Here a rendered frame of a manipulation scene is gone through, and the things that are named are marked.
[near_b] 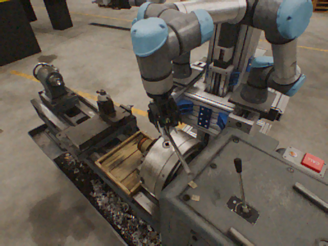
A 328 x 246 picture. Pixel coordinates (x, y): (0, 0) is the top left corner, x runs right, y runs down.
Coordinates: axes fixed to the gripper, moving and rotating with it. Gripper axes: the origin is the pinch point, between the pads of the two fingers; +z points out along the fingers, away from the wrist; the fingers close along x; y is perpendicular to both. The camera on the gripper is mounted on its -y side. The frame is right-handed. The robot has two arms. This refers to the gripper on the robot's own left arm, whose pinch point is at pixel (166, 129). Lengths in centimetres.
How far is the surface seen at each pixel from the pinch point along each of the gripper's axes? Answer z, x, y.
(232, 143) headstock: 14.1, 23.2, 5.6
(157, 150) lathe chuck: 13.9, -4.5, -2.5
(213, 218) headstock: 8.8, 2.9, 28.7
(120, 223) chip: 73, -38, -2
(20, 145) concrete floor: 128, -154, -154
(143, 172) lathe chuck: 19.9, -12.5, 0.7
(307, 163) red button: 14.4, 42.0, 22.9
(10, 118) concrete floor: 129, -178, -217
